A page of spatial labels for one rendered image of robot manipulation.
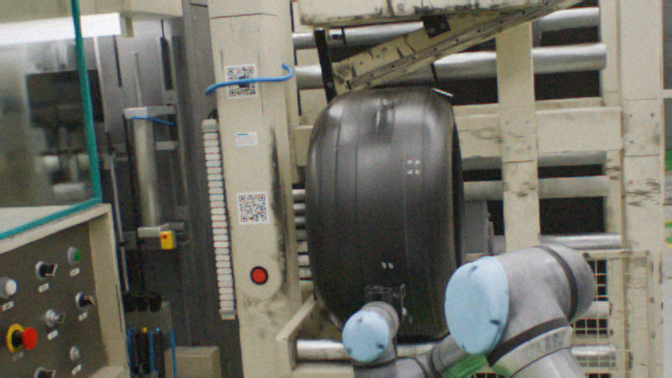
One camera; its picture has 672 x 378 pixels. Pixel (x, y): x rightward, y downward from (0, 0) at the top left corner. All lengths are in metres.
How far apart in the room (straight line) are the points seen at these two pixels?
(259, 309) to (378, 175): 0.50
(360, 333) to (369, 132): 0.50
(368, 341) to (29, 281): 0.69
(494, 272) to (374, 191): 0.62
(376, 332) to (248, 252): 0.65
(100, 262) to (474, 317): 1.05
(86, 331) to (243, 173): 0.49
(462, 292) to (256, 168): 0.91
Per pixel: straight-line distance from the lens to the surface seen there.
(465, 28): 2.19
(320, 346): 1.87
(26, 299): 1.69
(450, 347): 1.40
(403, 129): 1.69
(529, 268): 1.09
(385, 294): 1.50
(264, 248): 1.92
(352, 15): 2.09
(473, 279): 1.06
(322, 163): 1.69
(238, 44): 1.89
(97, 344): 1.93
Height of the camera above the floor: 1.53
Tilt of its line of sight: 8 degrees down
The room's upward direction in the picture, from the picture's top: 4 degrees counter-clockwise
